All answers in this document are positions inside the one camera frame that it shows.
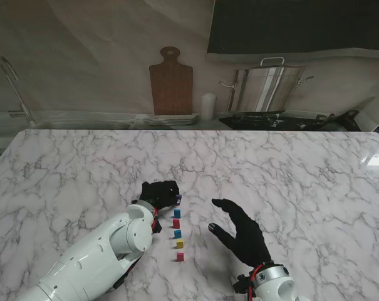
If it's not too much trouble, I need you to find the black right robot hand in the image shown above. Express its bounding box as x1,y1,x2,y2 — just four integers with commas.
207,198,273,267

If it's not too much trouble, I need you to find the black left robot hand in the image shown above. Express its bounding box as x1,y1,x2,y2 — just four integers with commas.
139,180,180,211

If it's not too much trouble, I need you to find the stack of white plates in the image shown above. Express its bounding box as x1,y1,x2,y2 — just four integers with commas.
143,113,200,127

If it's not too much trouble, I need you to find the white cylindrical candle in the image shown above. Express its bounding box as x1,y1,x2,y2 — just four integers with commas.
200,93,217,121

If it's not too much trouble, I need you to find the steel kitchen sink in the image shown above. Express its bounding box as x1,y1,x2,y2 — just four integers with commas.
32,120,137,130

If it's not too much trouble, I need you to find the brown wooden cutting board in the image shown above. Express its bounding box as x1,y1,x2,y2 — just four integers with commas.
148,46,194,116

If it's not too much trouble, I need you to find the black gas stove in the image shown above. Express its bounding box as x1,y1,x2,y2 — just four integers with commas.
219,111,324,131

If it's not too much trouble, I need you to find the large steel stock pot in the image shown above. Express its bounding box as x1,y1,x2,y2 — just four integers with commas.
219,56,314,113

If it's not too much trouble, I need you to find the black frying pan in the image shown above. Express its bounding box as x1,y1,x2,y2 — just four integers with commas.
316,109,362,132

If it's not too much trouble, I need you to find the chrome kitchen faucet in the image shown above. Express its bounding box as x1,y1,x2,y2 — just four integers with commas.
0,55,36,126

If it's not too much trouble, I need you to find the dark range hood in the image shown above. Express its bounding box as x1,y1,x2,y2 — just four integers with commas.
207,0,379,54

